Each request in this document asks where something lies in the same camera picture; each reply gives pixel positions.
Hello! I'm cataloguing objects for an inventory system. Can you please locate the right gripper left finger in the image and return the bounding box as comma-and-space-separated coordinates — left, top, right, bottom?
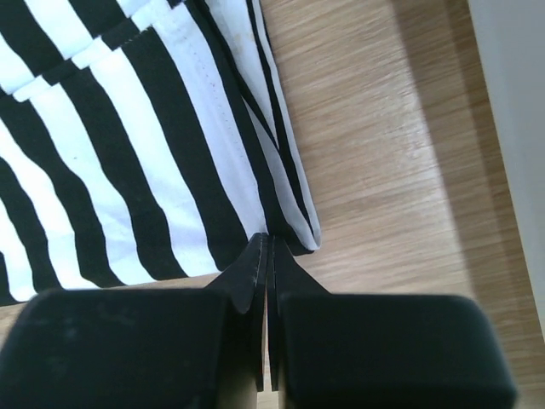
1, 233, 268, 408

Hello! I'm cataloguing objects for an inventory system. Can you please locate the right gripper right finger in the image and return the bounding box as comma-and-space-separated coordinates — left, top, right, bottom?
267, 238, 518, 408

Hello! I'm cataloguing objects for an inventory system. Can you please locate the black white striped tank top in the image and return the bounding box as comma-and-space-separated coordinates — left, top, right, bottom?
1, 1, 321, 305

